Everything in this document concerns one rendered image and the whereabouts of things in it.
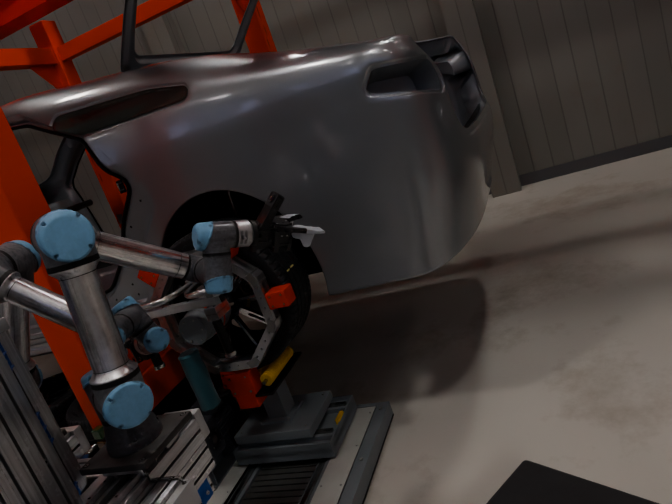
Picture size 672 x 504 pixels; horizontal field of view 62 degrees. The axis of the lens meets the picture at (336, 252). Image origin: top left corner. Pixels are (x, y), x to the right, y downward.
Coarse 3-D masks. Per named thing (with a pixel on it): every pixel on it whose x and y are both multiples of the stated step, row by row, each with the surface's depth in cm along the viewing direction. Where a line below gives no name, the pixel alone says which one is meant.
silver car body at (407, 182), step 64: (128, 0) 247; (256, 0) 355; (128, 64) 265; (192, 64) 232; (256, 64) 216; (320, 64) 204; (384, 64) 199; (448, 64) 340; (64, 128) 253; (128, 128) 238; (192, 128) 227; (256, 128) 218; (320, 128) 210; (384, 128) 204; (448, 128) 210; (64, 192) 483; (128, 192) 252; (192, 192) 237; (256, 192) 228; (320, 192) 219; (384, 192) 212; (448, 192) 212; (320, 256) 229; (384, 256) 221; (448, 256) 219
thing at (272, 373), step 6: (288, 348) 253; (282, 354) 247; (288, 354) 250; (276, 360) 243; (282, 360) 244; (288, 360) 249; (270, 366) 239; (276, 366) 239; (282, 366) 243; (264, 372) 235; (270, 372) 234; (276, 372) 237; (264, 378) 234; (270, 378) 233; (264, 384) 231; (270, 384) 234
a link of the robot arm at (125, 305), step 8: (128, 296) 168; (120, 304) 165; (128, 304) 166; (136, 304) 168; (112, 312) 166; (120, 312) 163; (128, 312) 163; (136, 312) 166; (144, 312) 169; (136, 320) 164; (144, 320) 168; (152, 320) 171; (136, 328) 165; (144, 328) 167
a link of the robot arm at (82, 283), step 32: (64, 224) 123; (64, 256) 122; (96, 256) 129; (64, 288) 127; (96, 288) 129; (96, 320) 129; (96, 352) 129; (96, 384) 130; (128, 384) 130; (128, 416) 131
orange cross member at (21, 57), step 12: (24, 48) 464; (36, 48) 475; (48, 48) 487; (0, 60) 440; (12, 60) 450; (24, 60) 461; (36, 60) 472; (48, 60) 484; (36, 72) 477; (48, 72) 488; (60, 84) 497
